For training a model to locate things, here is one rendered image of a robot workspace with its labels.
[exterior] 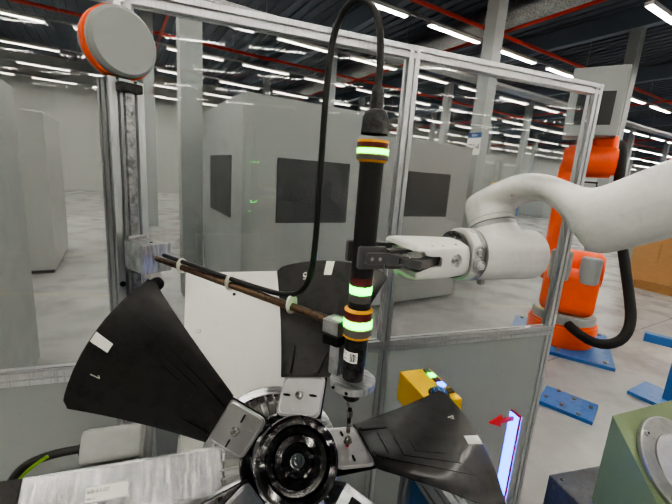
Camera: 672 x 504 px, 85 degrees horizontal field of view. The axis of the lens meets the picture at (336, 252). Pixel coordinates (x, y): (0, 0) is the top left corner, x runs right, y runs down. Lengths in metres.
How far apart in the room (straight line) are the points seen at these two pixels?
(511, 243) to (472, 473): 0.38
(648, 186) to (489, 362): 1.37
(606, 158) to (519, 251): 3.87
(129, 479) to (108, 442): 0.08
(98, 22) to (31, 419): 1.10
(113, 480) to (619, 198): 0.82
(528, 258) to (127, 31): 0.97
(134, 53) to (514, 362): 1.81
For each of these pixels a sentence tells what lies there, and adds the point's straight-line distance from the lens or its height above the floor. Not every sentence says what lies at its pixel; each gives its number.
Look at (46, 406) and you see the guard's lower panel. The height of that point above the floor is 0.88.
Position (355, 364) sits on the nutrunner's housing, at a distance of 0.57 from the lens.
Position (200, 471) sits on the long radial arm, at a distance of 0.74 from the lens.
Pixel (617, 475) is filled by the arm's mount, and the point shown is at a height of 1.03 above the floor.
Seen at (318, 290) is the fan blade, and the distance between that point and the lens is 0.71.
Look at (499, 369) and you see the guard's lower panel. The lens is 1.89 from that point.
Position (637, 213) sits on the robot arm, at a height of 1.60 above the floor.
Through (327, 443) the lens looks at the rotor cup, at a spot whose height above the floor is 1.24.
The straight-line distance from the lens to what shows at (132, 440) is 0.79.
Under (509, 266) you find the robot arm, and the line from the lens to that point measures 0.63.
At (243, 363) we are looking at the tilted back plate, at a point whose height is 1.19.
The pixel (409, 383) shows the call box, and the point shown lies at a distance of 1.09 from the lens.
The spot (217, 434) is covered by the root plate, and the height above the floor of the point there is 1.21.
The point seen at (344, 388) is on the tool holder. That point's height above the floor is 1.31.
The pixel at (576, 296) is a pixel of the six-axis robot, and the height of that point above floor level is 0.59.
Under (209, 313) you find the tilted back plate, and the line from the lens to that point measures 0.91.
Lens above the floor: 1.61
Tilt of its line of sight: 12 degrees down
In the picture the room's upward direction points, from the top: 4 degrees clockwise
